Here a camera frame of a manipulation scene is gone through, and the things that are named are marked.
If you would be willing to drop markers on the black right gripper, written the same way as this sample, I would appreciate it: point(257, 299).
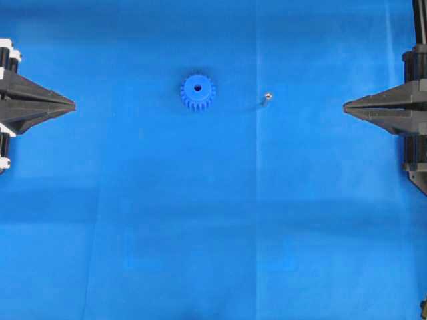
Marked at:
point(412, 123)

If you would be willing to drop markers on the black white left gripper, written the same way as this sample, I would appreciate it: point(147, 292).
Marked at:
point(17, 87)

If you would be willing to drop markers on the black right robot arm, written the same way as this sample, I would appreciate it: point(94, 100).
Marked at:
point(419, 11)

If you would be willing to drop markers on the blue plastic small gear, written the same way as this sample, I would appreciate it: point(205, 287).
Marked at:
point(198, 92)

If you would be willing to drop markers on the blue table mat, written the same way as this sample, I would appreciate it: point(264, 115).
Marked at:
point(135, 207)

